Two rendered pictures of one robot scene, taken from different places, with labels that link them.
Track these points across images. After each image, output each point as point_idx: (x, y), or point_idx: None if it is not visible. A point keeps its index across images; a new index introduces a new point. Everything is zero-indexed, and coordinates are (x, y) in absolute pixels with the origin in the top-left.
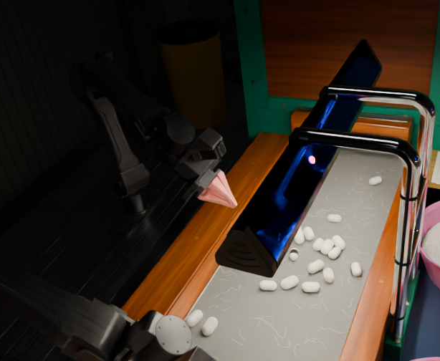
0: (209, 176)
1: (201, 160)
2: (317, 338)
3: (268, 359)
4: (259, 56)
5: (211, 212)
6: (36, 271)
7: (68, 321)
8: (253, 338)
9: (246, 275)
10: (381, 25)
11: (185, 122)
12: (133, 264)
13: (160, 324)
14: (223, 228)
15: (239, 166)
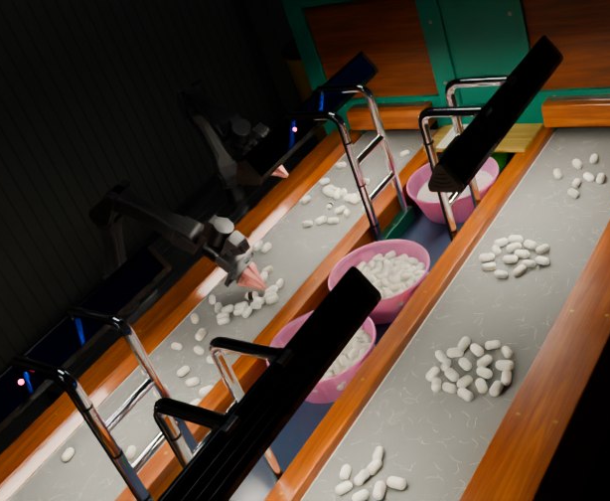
0: None
1: None
2: (328, 246)
3: (296, 258)
4: (318, 69)
5: (281, 188)
6: (166, 246)
7: (172, 224)
8: (291, 250)
9: (297, 222)
10: (391, 36)
11: (244, 121)
12: None
13: (216, 220)
14: (286, 196)
15: (310, 156)
